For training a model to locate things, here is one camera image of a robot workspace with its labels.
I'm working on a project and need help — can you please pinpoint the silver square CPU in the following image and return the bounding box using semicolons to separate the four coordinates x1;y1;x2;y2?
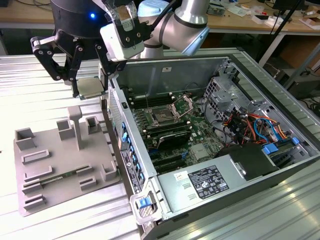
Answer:
76;77;105;100

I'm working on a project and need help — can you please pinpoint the white paper sheet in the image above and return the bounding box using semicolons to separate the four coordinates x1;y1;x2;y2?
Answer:
226;4;253;18

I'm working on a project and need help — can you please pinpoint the open black PC case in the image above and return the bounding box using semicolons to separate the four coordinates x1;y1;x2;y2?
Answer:
98;47;320;240

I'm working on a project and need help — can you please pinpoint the black RAM slot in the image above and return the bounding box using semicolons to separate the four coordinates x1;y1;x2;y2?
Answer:
146;125;191;138
143;120;190;131
132;97;174;108
130;92;173;102

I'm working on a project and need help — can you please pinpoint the grey plastic parts rack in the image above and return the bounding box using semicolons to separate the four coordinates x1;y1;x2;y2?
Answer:
13;106;123;217

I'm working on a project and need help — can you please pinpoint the silver labelled power supply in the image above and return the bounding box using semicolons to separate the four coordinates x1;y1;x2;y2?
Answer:
157;153;247;214

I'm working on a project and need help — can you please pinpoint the silver metal drive cage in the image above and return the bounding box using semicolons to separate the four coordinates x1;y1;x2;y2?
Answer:
202;76;251;121

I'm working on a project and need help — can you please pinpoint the green motherboard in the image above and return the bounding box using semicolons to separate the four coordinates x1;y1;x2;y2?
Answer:
124;87;226;176

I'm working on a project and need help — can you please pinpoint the blue case latch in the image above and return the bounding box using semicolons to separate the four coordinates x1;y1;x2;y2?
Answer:
138;197;151;209

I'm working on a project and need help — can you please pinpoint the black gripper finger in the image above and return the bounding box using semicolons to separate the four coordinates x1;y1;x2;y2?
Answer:
93;41;128;97
29;36;84;99

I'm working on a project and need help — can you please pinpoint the blue disk carrier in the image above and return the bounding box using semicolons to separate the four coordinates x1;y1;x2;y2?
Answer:
262;143;280;156

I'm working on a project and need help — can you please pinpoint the black monitor base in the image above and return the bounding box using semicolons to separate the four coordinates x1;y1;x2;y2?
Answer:
272;0;307;12

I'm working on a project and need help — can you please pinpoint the black box under desk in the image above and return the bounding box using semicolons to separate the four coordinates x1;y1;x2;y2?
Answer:
284;74;320;101

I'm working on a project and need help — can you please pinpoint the green RAM stick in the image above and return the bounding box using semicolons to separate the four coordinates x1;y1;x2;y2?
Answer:
39;169;78;186

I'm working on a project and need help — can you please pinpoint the red yellow black wire bundle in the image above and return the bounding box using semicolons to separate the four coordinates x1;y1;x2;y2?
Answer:
223;111;256;146

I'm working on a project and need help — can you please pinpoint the black graphics card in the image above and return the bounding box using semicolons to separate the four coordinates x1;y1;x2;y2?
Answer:
156;132;192;151

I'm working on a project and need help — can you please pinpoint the black plastic air shroud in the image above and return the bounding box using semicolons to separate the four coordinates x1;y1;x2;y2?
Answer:
214;143;279;181

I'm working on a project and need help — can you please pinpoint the thin metal locking lever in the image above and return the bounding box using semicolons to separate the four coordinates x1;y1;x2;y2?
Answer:
144;91;152;112

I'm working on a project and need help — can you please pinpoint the orange wire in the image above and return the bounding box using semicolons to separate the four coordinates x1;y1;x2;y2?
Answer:
274;121;292;140

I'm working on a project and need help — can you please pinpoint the blue wire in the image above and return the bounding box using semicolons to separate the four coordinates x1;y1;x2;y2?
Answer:
252;116;279;144

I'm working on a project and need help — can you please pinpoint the thin black wire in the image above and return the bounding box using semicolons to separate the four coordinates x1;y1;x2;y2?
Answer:
203;98;226;131

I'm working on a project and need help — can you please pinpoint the thin black desk cable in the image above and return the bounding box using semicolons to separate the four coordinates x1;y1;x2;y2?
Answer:
269;0;295;36

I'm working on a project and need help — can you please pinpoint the metal socket cover frame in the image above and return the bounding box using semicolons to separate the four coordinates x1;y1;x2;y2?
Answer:
169;93;195;119

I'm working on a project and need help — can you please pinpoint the CPU socket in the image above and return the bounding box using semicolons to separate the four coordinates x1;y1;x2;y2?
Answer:
149;106;181;126

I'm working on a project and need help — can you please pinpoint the wooden desk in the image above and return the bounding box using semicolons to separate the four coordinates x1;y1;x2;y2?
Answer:
0;0;320;66

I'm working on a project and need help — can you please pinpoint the silver chipset heatsink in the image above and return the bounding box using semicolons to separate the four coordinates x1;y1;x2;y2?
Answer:
191;144;210;161

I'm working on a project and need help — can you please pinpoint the black expansion slot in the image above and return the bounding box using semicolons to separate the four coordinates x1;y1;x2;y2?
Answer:
153;159;187;170
151;152;185;164

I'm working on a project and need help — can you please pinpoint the thick black camera cable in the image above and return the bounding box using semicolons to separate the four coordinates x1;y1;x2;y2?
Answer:
138;0;180;48

